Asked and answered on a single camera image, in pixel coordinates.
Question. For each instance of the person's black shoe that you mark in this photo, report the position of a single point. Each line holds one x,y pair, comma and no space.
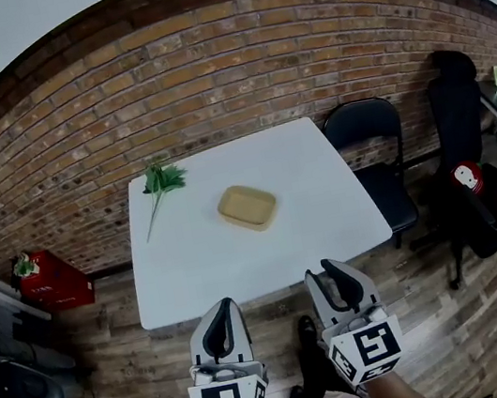
307,330

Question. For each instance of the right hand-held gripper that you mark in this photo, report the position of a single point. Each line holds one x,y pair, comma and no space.
374,345

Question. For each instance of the person's right forearm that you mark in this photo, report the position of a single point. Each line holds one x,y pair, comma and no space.
397,395

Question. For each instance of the black office chair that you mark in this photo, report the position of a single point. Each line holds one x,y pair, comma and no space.
456,109

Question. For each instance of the black round device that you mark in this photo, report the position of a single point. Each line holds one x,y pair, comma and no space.
30,394

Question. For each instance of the yellow rectangular tray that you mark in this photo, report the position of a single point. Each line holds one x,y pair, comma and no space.
245,208

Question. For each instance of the person's black trousers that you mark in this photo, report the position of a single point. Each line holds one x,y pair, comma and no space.
321,371

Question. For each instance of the green artificial plant sprig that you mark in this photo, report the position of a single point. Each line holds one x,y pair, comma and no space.
164,179

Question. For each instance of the white table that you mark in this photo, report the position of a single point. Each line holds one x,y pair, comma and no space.
192,260

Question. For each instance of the black folding chair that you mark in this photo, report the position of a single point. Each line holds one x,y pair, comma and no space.
364,125

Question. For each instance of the red box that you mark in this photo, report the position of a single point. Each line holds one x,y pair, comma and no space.
61,286

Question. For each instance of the red and white round object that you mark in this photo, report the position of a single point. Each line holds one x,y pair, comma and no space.
466,176

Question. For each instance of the small potted green plant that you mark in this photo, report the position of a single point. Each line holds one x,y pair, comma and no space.
25,267

